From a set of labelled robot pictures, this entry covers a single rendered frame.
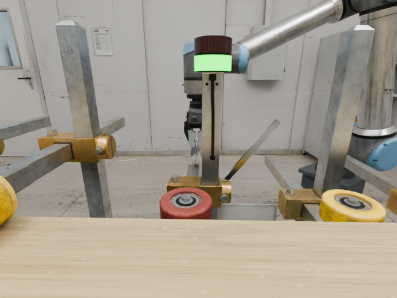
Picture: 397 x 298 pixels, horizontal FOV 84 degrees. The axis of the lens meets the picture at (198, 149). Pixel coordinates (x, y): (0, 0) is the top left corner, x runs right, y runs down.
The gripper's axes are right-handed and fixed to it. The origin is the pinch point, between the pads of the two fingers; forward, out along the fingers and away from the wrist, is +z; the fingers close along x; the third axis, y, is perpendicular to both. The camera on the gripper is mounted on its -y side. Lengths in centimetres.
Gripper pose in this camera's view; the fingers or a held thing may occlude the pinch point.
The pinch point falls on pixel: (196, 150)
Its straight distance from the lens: 81.0
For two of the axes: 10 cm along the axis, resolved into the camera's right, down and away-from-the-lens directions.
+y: 0.3, -3.1, 9.5
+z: 0.0, 9.5, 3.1
